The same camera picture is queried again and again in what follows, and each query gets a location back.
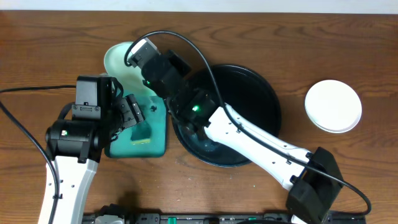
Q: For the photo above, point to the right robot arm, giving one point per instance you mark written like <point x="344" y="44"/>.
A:
<point x="312" y="179"/>

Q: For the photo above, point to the mint plate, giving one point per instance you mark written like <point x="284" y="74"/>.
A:
<point x="130" y="77"/>

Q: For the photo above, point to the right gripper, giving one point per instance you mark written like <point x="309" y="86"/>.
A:
<point x="162" y="66"/>

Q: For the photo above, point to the black round tray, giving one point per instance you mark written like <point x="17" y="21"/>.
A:
<point x="252" y="97"/>

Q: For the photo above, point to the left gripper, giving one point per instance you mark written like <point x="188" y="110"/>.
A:
<point x="131" y="111"/>

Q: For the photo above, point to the white plate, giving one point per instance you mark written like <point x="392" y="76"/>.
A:
<point x="333" y="106"/>

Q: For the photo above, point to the black rectangular tray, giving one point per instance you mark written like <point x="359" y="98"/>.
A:
<point x="107" y="154"/>

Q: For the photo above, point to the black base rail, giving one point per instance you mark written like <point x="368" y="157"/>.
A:
<point x="116" y="214"/>

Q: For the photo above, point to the green scrubbing sponge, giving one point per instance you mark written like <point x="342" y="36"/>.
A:
<point x="141" y="135"/>

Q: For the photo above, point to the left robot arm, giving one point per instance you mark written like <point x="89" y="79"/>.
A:
<point x="75" y="142"/>

